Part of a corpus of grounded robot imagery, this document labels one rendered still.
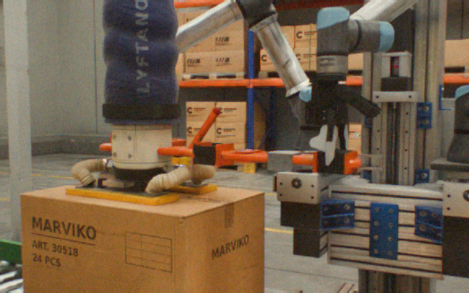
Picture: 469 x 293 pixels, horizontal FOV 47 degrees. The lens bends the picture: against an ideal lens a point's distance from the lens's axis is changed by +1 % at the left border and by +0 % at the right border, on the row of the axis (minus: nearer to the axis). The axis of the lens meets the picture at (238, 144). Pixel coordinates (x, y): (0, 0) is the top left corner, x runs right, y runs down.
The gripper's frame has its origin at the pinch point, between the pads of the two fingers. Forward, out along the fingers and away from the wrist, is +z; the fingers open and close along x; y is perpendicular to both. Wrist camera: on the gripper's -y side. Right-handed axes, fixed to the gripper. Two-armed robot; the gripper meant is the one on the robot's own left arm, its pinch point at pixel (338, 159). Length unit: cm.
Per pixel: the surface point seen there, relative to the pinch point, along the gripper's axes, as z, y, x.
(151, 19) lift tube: -36, 51, 7
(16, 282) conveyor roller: 54, 126, -5
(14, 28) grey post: -69, 313, -145
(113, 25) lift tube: -34, 62, 10
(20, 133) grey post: 10, 312, -148
